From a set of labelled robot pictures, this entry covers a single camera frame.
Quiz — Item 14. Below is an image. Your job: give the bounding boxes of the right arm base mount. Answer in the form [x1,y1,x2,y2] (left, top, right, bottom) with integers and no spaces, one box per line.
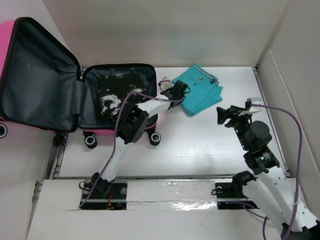
[211,182,259,210]

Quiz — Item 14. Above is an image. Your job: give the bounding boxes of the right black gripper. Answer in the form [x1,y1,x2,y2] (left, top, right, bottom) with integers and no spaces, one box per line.
[216,104,253,151]

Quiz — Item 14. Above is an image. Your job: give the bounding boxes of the pink hard-shell suitcase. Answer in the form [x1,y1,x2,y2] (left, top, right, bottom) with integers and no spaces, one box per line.
[0,17,157,149]

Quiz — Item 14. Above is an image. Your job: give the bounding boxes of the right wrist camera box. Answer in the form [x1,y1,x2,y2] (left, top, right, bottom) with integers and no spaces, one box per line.
[239,97,262,116]

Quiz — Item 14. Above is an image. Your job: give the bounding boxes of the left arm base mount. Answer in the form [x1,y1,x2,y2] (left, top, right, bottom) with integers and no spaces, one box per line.
[79,181,128,211]

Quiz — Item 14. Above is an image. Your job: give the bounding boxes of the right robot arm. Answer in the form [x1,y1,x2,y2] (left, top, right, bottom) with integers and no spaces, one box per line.
[211,104,320,240]

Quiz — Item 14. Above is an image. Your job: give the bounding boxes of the turquoise shorts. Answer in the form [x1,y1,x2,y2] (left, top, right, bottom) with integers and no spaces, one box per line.
[172,64,223,117]

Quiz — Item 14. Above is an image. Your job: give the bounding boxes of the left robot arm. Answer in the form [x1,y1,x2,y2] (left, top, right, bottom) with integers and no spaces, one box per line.
[89,80,191,199]

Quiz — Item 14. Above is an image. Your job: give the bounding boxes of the black white tie-dye shirt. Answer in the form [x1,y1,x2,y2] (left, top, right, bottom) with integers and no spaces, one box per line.
[96,73,148,124]

